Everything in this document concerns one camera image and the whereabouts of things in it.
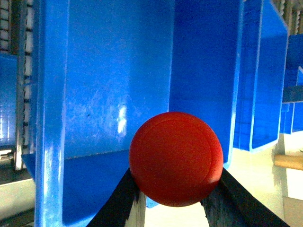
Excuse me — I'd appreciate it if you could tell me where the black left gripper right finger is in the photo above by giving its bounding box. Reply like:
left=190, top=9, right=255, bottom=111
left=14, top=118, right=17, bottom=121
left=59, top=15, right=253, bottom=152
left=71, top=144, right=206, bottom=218
left=201, top=169, right=288, bottom=227

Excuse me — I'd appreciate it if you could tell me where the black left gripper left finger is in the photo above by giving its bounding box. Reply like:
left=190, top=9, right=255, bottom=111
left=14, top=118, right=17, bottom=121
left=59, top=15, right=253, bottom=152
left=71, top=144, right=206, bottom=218
left=88, top=169, right=140, bottom=227

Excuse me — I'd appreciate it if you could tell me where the blue bin with buttons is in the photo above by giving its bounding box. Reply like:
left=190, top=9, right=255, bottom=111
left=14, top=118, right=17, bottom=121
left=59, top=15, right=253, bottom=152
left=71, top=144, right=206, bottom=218
left=233, top=0, right=288, bottom=153

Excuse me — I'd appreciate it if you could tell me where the red mushroom push button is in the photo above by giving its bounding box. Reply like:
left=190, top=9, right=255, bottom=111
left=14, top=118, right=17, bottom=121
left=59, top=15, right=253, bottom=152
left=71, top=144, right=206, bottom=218
left=129, top=112, right=223, bottom=207

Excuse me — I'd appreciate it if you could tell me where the blue empty middle bin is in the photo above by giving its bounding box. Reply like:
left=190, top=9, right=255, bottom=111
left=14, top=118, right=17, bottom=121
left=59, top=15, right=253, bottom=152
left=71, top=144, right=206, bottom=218
left=23, top=0, right=244, bottom=227

